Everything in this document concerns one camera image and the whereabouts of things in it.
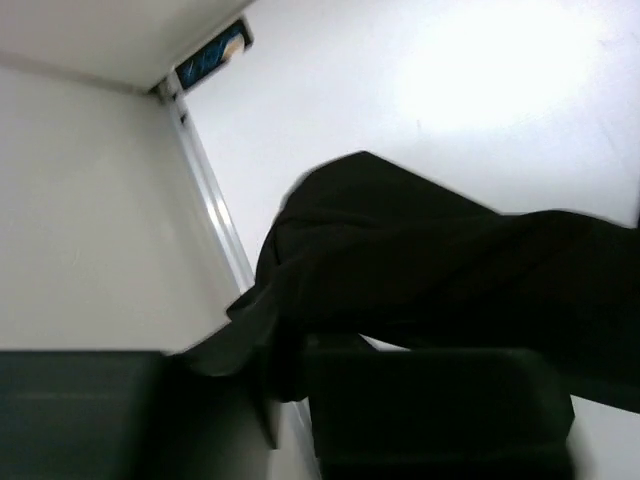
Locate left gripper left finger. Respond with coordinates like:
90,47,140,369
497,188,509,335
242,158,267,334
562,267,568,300
1,351,277,479

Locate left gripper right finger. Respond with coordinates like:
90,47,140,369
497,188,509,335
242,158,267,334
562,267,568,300
305,335,575,479

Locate black trousers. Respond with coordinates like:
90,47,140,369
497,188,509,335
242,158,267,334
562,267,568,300
225,150,640,414

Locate blue black corner label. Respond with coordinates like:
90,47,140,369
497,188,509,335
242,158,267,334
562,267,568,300
175,17,254,91

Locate aluminium frame rail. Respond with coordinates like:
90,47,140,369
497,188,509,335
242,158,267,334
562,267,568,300
154,75,321,479

